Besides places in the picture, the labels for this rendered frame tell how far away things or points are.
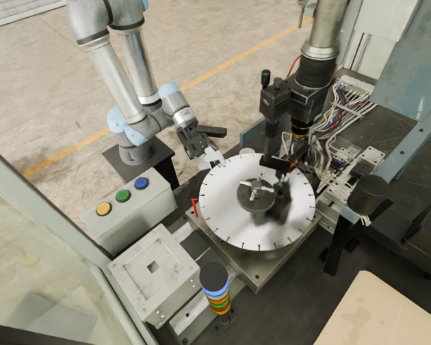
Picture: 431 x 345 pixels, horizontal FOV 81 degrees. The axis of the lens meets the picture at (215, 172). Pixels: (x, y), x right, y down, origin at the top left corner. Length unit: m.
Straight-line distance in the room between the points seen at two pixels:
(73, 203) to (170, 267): 1.58
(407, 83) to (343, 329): 0.62
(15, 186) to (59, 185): 1.86
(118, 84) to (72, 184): 1.56
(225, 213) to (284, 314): 0.33
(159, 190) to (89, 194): 1.39
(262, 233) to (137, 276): 0.35
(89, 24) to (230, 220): 0.65
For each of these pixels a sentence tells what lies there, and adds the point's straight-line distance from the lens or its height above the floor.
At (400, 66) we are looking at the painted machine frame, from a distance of 0.61.
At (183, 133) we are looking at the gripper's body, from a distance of 0.87.
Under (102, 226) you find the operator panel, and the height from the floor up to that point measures 0.90.
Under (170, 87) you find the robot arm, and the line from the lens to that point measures 0.92.
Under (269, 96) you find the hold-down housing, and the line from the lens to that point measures 0.56.
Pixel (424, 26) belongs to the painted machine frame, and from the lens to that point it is 0.58.
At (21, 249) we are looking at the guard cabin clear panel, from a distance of 0.49.
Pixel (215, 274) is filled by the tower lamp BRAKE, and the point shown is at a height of 1.16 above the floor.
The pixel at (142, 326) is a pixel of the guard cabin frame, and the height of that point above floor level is 0.79.
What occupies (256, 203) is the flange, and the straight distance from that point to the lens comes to 0.71.
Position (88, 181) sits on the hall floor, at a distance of 2.30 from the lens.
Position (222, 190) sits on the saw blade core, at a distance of 0.75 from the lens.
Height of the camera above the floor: 1.57
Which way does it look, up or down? 51 degrees down
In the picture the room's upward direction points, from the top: 6 degrees counter-clockwise
